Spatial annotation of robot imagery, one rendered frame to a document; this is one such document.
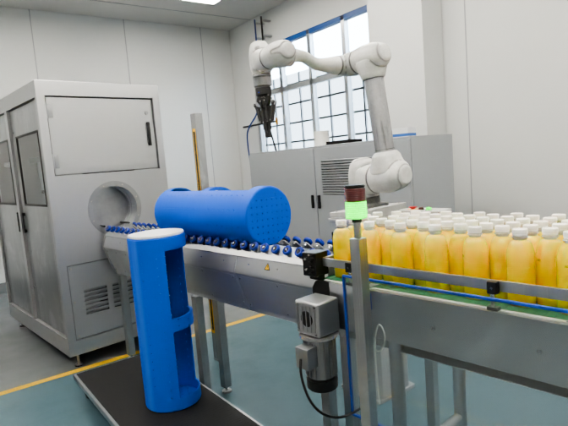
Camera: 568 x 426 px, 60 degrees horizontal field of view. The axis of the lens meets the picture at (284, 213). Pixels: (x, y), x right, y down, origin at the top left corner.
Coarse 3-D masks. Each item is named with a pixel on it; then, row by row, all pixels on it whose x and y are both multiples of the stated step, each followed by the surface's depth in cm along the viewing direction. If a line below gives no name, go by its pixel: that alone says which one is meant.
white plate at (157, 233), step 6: (168, 228) 258; (174, 228) 256; (180, 228) 254; (132, 234) 246; (138, 234) 244; (144, 234) 242; (150, 234) 240; (156, 234) 238; (162, 234) 236; (168, 234) 236; (174, 234) 238
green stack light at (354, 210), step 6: (348, 204) 143; (354, 204) 142; (360, 204) 142; (366, 204) 144; (348, 210) 143; (354, 210) 142; (360, 210) 142; (366, 210) 144; (348, 216) 144; (354, 216) 143; (360, 216) 142; (366, 216) 144
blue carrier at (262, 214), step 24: (168, 192) 284; (192, 192) 265; (216, 192) 247; (240, 192) 233; (264, 192) 228; (168, 216) 274; (192, 216) 255; (216, 216) 238; (240, 216) 224; (264, 216) 228; (288, 216) 239; (240, 240) 236; (264, 240) 229
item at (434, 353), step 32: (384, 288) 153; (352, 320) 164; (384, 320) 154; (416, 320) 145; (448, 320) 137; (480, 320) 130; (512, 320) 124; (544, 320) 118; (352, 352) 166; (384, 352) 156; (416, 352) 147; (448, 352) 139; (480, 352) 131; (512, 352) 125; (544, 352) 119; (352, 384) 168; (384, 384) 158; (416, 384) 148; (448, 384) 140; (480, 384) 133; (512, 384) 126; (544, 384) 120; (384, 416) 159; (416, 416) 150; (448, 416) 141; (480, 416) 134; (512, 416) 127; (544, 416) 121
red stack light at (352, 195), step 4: (344, 188) 145; (352, 188) 142; (356, 188) 142; (360, 188) 142; (364, 188) 143; (344, 192) 145; (348, 192) 142; (352, 192) 142; (356, 192) 142; (360, 192) 142; (364, 192) 143; (344, 196) 145; (348, 196) 143; (352, 196) 142; (356, 196) 142; (360, 196) 142; (364, 196) 143; (348, 200) 143; (352, 200) 142; (356, 200) 142; (360, 200) 142; (364, 200) 143
